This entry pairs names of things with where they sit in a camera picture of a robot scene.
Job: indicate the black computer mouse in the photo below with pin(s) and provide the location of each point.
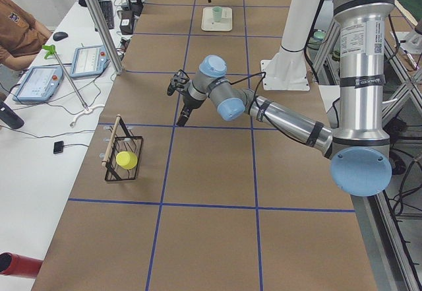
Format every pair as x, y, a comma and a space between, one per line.
57, 36

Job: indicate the black wire cup rack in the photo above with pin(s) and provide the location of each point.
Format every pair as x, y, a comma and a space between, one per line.
121, 139

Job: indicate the person in brown shirt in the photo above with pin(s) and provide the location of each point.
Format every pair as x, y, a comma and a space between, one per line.
22, 36

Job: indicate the black keyboard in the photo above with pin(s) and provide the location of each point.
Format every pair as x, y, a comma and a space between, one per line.
107, 11

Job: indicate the blue teach pendant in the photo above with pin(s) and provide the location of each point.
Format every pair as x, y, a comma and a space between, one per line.
89, 61
39, 84

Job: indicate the far blue teach pendant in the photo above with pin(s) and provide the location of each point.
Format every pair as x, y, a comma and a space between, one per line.
89, 61

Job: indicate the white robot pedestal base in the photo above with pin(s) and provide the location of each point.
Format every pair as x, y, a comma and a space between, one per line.
287, 69

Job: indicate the red cylinder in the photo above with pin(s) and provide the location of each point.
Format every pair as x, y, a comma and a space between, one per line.
13, 264

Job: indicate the cream rabbit tray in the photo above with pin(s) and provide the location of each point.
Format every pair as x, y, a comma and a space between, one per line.
208, 24

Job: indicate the pale green cup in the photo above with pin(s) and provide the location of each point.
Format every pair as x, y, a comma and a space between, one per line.
217, 13

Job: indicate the yellow cup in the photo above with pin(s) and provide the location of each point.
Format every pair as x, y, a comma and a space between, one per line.
126, 159

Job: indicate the small black square device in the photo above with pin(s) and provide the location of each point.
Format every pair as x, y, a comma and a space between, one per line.
58, 147

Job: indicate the aluminium frame post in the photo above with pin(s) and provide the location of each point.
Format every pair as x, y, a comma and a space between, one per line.
100, 24

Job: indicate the black handheld object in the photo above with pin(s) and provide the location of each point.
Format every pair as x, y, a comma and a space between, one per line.
9, 117

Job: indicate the metal rod green clamp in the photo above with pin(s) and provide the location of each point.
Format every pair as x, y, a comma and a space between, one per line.
50, 50

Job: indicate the black power adapter box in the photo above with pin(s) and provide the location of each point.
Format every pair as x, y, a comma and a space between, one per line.
127, 22

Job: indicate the near blue teach pendant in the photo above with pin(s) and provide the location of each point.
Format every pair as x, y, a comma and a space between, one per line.
39, 84

